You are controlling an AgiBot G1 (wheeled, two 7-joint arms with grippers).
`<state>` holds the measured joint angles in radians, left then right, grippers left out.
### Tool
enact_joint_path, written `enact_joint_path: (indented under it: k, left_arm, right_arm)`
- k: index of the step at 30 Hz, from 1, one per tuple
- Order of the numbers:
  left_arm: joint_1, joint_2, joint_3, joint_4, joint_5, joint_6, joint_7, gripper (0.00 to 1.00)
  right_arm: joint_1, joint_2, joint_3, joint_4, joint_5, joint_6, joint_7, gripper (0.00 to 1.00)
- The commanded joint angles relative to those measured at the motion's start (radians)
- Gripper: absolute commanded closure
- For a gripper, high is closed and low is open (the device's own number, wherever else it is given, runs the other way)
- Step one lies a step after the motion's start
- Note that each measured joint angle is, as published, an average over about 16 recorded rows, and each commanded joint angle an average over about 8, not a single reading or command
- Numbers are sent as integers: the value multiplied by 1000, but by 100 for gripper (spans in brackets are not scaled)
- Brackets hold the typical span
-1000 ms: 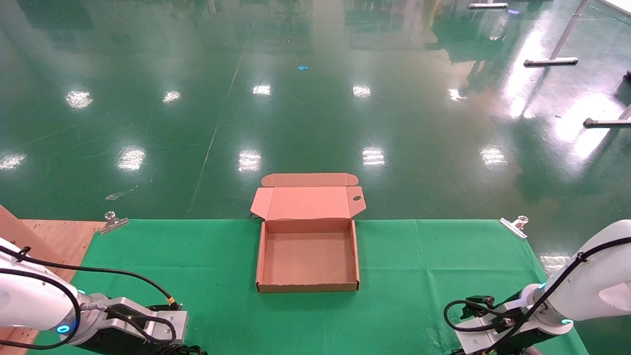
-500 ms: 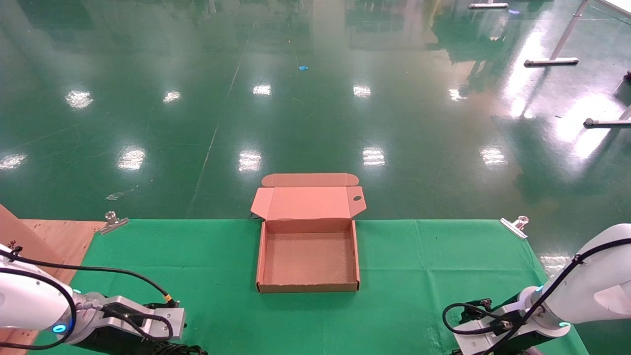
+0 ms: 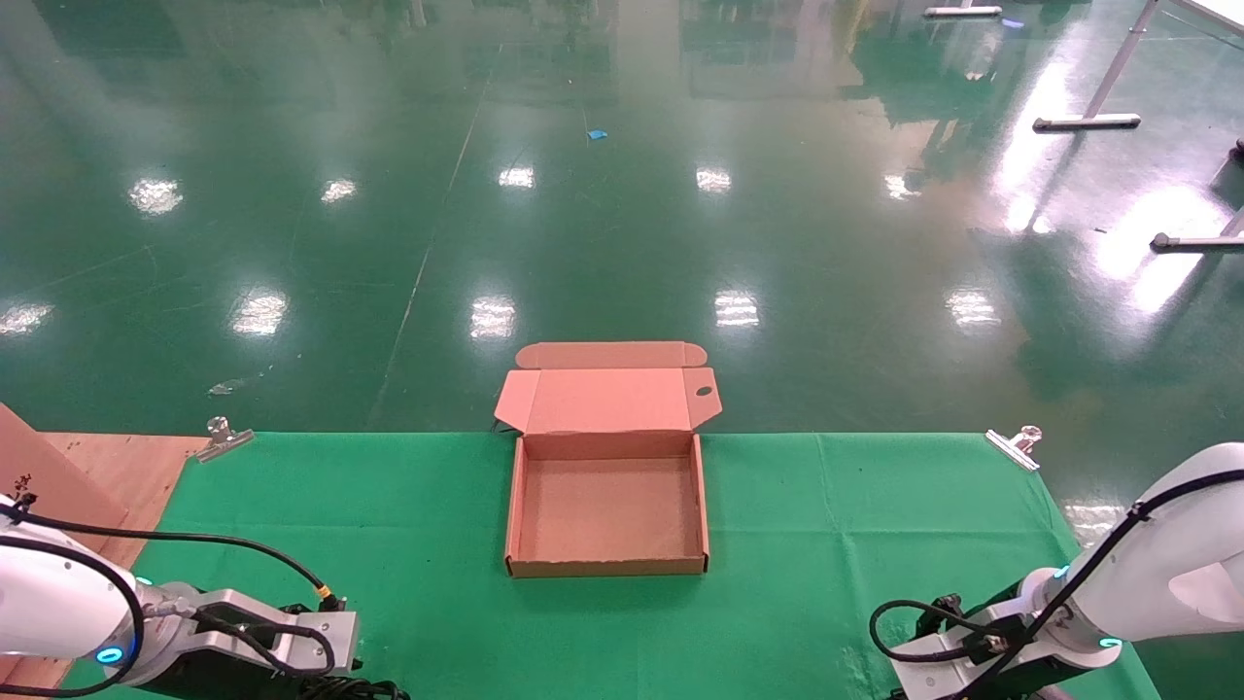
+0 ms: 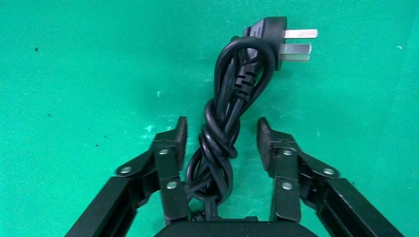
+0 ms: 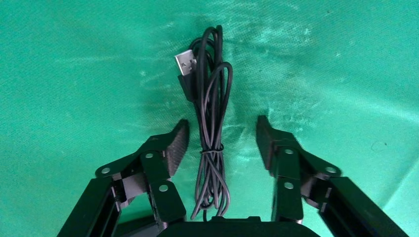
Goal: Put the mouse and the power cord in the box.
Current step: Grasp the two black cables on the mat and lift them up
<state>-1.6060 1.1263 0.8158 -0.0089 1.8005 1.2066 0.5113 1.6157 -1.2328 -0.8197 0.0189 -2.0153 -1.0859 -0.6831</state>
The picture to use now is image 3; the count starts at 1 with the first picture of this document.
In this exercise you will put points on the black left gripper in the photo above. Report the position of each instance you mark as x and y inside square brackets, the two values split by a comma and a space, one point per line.
[233, 685]

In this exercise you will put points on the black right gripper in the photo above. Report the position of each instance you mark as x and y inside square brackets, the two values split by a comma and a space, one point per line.
[1030, 685]

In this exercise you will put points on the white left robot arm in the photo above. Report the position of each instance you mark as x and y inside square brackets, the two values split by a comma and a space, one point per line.
[49, 603]

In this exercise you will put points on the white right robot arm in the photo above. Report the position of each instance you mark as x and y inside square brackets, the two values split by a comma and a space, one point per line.
[1166, 564]

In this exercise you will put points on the tall printed cardboard box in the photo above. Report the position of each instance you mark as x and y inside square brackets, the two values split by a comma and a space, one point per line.
[39, 476]

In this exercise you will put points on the flat open cardboard box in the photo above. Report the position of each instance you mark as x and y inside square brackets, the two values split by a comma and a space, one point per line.
[607, 510]

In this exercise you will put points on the metal table clamp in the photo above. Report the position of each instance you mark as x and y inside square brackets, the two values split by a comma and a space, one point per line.
[1016, 447]
[225, 439]

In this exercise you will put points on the green table cloth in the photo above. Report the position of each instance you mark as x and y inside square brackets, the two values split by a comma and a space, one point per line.
[826, 544]

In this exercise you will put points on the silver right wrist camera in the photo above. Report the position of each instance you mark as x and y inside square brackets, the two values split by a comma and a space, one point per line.
[933, 671]

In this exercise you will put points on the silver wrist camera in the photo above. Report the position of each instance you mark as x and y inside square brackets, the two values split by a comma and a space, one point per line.
[933, 671]
[330, 632]

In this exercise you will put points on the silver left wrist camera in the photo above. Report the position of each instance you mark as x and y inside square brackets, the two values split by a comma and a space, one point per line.
[330, 632]

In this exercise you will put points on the white table leg frame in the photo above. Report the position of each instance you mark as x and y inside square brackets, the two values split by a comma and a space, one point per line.
[962, 11]
[1088, 122]
[1195, 241]

